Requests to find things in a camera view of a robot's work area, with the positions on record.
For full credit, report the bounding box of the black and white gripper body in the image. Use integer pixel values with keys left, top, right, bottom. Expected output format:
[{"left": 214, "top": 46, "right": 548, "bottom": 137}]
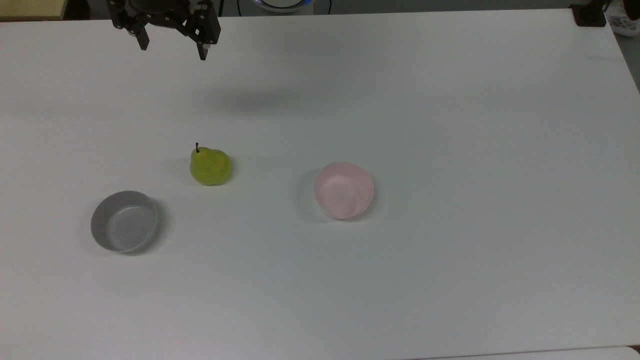
[{"left": 126, "top": 0, "right": 195, "bottom": 26}]

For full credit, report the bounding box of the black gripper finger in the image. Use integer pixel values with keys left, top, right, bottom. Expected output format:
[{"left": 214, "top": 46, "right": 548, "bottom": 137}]
[
  {"left": 106, "top": 0, "right": 151, "bottom": 51},
  {"left": 176, "top": 0, "right": 222, "bottom": 61}
]

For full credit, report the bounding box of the green pear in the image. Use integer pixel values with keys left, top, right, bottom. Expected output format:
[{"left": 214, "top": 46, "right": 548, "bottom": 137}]
[{"left": 189, "top": 142, "right": 233, "bottom": 186}]

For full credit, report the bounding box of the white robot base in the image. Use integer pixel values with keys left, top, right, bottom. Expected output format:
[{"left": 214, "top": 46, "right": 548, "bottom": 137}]
[{"left": 239, "top": 0, "right": 317, "bottom": 14}]

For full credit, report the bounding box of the grey bowl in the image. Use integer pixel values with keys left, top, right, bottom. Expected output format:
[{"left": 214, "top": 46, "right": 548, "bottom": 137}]
[{"left": 90, "top": 190, "right": 159, "bottom": 254}]

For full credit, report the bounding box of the pink bowl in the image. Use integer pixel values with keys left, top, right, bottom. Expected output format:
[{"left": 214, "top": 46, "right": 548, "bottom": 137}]
[{"left": 313, "top": 161, "right": 375, "bottom": 220}]

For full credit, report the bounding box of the wooden furniture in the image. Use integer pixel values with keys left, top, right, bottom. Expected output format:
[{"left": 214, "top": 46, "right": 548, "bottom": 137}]
[{"left": 0, "top": 0, "right": 69, "bottom": 22}]

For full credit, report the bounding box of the black table clamp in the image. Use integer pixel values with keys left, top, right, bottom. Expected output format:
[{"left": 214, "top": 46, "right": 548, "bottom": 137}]
[{"left": 570, "top": 0, "right": 612, "bottom": 28}]

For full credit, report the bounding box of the white printed bag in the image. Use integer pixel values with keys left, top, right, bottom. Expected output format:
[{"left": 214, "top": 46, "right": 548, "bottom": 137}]
[{"left": 606, "top": 0, "right": 640, "bottom": 38}]

